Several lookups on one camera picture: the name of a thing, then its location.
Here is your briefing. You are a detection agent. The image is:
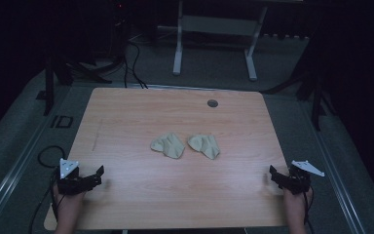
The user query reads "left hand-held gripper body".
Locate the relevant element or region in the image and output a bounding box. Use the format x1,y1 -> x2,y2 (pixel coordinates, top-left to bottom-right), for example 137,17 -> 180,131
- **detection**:
56,158 -> 102,196

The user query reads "black floor cable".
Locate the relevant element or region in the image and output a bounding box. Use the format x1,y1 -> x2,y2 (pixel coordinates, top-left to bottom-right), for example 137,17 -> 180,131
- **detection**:
122,38 -> 149,90

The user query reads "person's right hand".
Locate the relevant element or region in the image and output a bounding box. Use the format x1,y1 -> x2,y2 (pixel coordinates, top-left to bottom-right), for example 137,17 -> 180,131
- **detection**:
282,186 -> 314,218

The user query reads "black metal stand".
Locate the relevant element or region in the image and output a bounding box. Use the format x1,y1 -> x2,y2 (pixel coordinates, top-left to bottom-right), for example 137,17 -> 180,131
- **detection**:
260,38 -> 337,133
34,19 -> 127,117

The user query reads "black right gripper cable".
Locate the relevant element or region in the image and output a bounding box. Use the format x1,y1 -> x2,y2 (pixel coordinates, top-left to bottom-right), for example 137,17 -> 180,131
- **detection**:
302,185 -> 316,234

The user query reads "pale green sock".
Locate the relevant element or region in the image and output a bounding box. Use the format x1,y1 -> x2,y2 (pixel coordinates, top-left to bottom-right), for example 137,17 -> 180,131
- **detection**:
150,132 -> 186,160
187,134 -> 221,161

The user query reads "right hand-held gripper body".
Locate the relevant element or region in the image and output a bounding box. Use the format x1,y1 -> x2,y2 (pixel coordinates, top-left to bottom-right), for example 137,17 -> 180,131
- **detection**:
280,160 -> 325,196

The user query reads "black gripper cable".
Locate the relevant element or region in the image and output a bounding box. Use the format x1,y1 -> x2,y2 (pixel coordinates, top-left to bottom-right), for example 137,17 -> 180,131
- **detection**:
28,144 -> 67,234
302,185 -> 316,234

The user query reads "person's left hand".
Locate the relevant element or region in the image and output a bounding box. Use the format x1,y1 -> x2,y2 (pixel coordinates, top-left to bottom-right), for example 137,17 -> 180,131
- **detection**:
52,183 -> 88,215

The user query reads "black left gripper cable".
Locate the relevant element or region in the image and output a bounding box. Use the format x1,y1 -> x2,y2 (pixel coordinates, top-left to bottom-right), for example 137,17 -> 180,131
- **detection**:
28,144 -> 67,234

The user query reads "white metal desk frame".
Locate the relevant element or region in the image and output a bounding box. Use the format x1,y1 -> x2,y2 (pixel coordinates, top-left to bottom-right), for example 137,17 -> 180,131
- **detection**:
157,0 -> 306,82

